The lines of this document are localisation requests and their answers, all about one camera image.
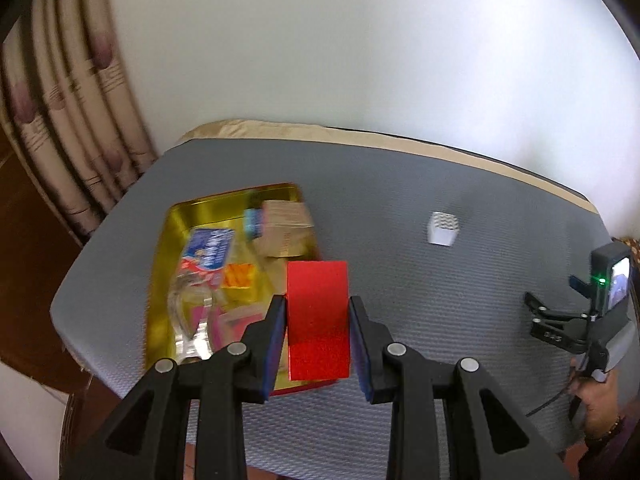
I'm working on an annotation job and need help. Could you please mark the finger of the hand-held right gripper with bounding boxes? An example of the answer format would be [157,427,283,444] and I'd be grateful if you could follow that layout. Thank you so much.
[523,293,592,324]
[531,320,587,352]

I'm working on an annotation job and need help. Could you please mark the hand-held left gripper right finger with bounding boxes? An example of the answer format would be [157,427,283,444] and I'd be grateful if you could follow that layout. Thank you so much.
[348,295,573,480]

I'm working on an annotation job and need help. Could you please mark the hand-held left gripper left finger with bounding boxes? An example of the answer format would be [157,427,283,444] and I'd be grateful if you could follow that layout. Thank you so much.
[60,294,288,480]

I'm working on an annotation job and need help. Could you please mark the red block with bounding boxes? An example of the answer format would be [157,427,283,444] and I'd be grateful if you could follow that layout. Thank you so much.
[285,260,351,382]

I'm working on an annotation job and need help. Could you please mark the tan cardboard box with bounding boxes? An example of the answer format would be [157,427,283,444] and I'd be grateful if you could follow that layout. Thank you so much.
[251,199,317,261]

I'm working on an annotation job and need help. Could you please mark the gold metal tin tray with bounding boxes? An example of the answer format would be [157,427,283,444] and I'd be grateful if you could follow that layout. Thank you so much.
[144,182,342,397]

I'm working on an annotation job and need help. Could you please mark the person's right hand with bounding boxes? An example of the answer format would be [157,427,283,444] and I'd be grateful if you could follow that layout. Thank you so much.
[569,367,625,445]

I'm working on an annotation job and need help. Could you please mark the pink foam block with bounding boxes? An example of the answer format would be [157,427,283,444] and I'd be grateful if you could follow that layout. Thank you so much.
[211,304,267,357]

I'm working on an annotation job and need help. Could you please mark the orange foil packet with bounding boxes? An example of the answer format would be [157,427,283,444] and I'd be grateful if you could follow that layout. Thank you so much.
[222,263,257,291]

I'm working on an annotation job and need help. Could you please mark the clear acrylic object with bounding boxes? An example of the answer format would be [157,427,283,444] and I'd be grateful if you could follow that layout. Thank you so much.
[167,269,227,362]

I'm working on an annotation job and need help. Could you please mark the toothpaste box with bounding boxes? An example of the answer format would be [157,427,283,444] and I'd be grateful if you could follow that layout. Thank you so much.
[181,226,237,275]

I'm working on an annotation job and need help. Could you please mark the small blue eraser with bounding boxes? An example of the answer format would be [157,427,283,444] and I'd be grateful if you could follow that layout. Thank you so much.
[243,208,267,239]

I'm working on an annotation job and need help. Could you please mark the small white patterned box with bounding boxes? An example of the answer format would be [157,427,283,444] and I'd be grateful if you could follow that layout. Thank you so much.
[427,211,461,247]

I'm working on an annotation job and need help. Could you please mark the grey mesh mat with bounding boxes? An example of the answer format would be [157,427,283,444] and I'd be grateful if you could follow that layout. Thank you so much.
[50,122,618,480]

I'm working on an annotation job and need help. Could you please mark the brown wooden door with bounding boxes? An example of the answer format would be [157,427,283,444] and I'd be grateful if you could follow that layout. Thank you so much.
[0,144,93,393]

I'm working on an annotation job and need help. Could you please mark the beige patterned curtain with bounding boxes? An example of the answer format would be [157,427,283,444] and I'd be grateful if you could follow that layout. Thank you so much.
[0,0,162,250]

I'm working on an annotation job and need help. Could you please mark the beaded bracelet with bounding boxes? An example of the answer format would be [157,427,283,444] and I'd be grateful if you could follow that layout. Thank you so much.
[584,412,627,445]

